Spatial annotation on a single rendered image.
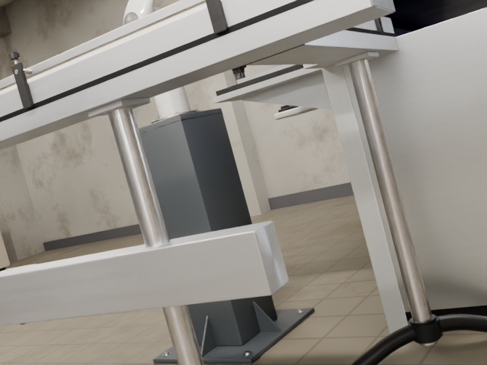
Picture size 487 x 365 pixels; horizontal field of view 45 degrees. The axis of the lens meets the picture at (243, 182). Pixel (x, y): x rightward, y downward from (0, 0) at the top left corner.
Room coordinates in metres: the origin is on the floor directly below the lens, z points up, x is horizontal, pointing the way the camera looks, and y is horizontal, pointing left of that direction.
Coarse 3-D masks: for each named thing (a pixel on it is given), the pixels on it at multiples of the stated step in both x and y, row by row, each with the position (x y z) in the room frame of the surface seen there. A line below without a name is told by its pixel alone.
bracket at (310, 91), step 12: (288, 84) 1.93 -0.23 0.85; (300, 84) 1.91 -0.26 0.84; (312, 84) 1.88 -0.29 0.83; (324, 84) 1.87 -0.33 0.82; (252, 96) 2.00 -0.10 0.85; (264, 96) 1.97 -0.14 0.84; (276, 96) 1.95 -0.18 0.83; (288, 96) 1.93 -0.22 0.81; (300, 96) 1.91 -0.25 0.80; (312, 96) 1.89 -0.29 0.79; (324, 96) 1.87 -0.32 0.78; (324, 108) 1.88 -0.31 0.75
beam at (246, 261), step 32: (256, 224) 1.09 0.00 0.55; (96, 256) 1.25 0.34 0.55; (128, 256) 1.17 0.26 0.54; (160, 256) 1.13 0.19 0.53; (192, 256) 1.09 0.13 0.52; (224, 256) 1.06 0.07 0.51; (256, 256) 1.02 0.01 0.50; (0, 288) 1.37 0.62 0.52; (32, 288) 1.32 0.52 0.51; (64, 288) 1.27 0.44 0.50; (96, 288) 1.22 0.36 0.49; (128, 288) 1.18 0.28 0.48; (160, 288) 1.14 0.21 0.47; (192, 288) 1.10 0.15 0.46; (224, 288) 1.06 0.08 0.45; (256, 288) 1.03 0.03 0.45; (0, 320) 1.39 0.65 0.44; (32, 320) 1.34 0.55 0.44
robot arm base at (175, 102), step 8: (176, 88) 2.16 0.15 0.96; (184, 88) 2.20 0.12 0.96; (160, 96) 2.16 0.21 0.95; (168, 96) 2.15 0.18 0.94; (176, 96) 2.15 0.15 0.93; (184, 96) 2.18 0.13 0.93; (160, 104) 2.16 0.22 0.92; (168, 104) 2.15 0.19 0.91; (176, 104) 2.15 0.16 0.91; (184, 104) 2.17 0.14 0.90; (160, 112) 2.17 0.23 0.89; (168, 112) 2.15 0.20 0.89; (176, 112) 2.12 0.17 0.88; (184, 112) 2.12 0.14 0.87; (152, 120) 2.19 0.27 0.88; (160, 120) 2.13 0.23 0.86
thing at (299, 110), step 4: (296, 108) 2.68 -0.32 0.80; (300, 108) 2.67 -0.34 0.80; (304, 108) 2.66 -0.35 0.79; (308, 108) 2.64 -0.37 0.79; (312, 108) 2.63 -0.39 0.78; (316, 108) 2.63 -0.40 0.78; (280, 112) 2.74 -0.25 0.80; (284, 112) 2.72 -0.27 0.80; (288, 112) 2.71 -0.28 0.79; (292, 112) 2.70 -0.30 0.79; (296, 112) 2.68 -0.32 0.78; (300, 112) 2.68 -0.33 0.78; (304, 112) 2.79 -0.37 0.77; (276, 116) 2.75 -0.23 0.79; (280, 116) 2.74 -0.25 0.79; (284, 116) 2.72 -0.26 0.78; (288, 116) 2.72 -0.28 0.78; (292, 116) 2.85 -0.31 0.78
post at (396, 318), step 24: (336, 72) 1.74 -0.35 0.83; (336, 96) 1.75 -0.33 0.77; (336, 120) 1.76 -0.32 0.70; (360, 144) 1.73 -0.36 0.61; (360, 168) 1.74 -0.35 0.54; (360, 192) 1.75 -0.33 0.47; (360, 216) 1.76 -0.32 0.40; (384, 240) 1.73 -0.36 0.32; (384, 264) 1.74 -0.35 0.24; (384, 288) 1.75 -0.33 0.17; (384, 312) 1.76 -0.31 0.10; (408, 312) 1.75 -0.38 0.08
